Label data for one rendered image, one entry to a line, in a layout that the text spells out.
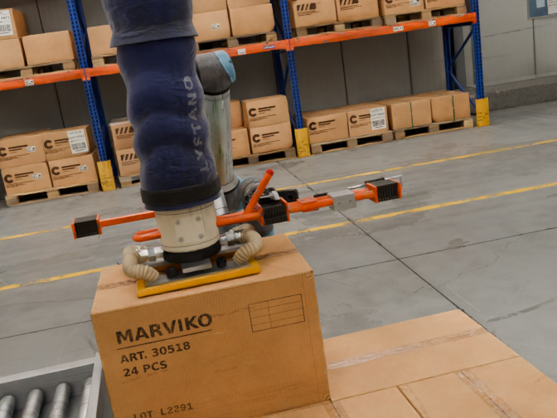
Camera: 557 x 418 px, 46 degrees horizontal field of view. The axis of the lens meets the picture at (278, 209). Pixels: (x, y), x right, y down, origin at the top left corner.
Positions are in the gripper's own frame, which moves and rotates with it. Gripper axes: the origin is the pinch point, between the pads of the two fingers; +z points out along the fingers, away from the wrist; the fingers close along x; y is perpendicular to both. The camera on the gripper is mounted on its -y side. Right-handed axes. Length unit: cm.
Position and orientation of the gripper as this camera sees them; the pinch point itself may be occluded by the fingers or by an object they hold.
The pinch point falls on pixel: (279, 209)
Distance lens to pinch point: 192.8
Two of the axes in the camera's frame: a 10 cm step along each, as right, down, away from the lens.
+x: -1.4, -9.6, -2.5
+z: 2.3, 2.1, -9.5
